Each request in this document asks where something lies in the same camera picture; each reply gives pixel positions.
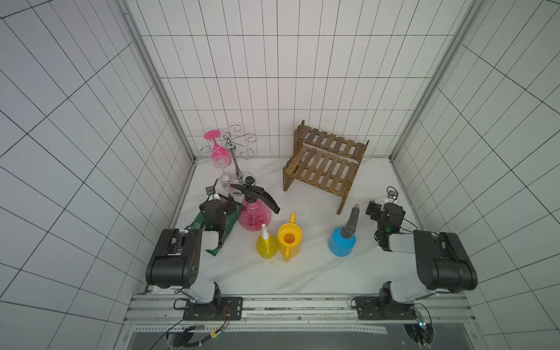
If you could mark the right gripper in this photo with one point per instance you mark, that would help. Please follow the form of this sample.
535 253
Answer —
386 213

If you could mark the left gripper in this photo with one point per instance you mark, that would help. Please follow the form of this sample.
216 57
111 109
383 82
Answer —
229 205

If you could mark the pink pump sprayer bottle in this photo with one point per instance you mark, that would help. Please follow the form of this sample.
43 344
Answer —
258 206

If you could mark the blue spray bottle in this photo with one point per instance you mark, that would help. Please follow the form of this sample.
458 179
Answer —
342 240

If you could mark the small yellow spray bottle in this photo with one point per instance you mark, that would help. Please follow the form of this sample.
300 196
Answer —
267 244

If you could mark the yellow watering can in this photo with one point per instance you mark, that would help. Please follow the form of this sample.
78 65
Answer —
290 237

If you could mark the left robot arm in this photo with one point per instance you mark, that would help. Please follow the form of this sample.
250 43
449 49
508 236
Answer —
176 262

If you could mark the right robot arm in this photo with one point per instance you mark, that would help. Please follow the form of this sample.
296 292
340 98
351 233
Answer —
442 266

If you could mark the wooden slatted shelf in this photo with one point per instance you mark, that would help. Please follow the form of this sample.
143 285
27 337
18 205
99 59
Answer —
325 161

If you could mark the green chips bag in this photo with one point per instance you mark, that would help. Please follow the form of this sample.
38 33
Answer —
214 233

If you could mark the clear wine glass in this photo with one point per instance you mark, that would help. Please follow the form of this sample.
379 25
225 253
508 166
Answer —
226 179

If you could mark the pink wine glass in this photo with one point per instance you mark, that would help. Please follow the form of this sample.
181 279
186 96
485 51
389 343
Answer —
219 154

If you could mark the chrome wine glass rack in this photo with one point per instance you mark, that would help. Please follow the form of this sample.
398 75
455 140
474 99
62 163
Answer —
236 144

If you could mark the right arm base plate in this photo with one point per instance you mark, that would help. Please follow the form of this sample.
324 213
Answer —
375 309

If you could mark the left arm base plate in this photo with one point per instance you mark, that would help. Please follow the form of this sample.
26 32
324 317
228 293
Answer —
223 308

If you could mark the aluminium mounting rail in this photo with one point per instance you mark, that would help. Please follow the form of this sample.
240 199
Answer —
292 313

